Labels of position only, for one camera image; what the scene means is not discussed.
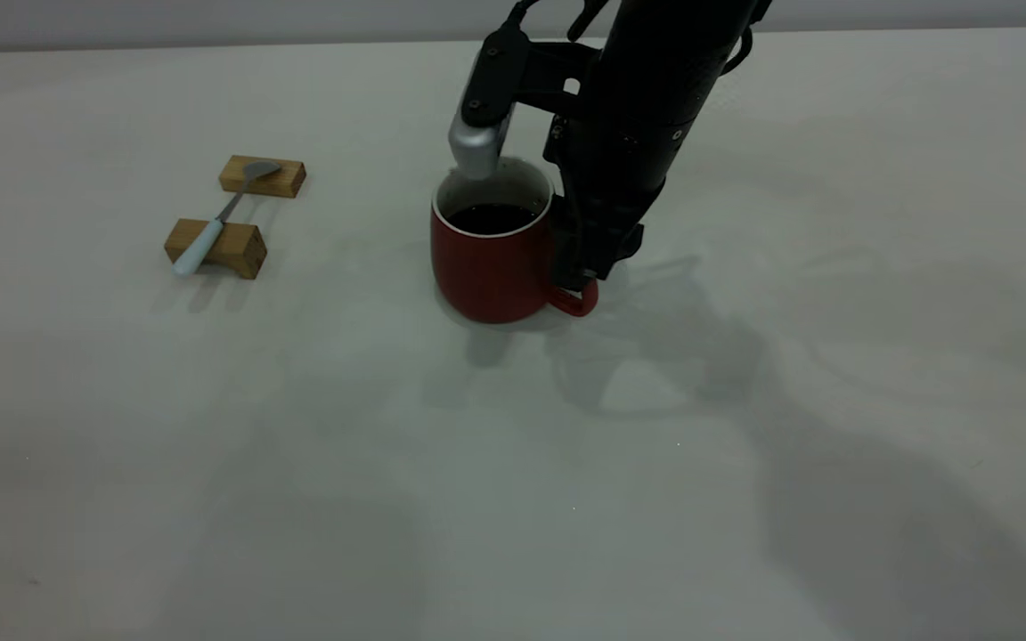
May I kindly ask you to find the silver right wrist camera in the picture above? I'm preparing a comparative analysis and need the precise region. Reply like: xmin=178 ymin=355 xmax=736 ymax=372
xmin=448 ymin=109 xmax=515 ymax=182

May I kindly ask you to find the spoon with light blue handle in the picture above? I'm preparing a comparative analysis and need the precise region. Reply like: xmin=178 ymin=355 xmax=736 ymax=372
xmin=173 ymin=160 xmax=283 ymax=278

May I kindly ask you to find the red ceramic cup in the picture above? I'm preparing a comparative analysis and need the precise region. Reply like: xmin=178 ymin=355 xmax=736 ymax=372
xmin=430 ymin=157 xmax=600 ymax=324

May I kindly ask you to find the black right camera bracket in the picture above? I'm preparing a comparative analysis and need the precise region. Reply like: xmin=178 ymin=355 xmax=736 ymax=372
xmin=462 ymin=25 xmax=605 ymax=127

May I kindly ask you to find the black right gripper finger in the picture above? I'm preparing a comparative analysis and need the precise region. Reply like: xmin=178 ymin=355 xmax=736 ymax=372
xmin=554 ymin=212 xmax=602 ymax=293
xmin=599 ymin=226 xmax=646 ymax=276

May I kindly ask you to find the arched wooden block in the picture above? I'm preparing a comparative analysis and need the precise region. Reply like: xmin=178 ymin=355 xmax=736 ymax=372
xmin=164 ymin=219 xmax=268 ymax=280

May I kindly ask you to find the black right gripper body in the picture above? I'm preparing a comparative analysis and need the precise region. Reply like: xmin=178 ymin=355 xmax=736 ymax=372
xmin=545 ymin=118 xmax=688 ymax=270

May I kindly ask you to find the flat wooden block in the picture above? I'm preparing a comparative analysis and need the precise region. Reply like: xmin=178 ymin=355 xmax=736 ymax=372
xmin=218 ymin=156 xmax=307 ymax=199

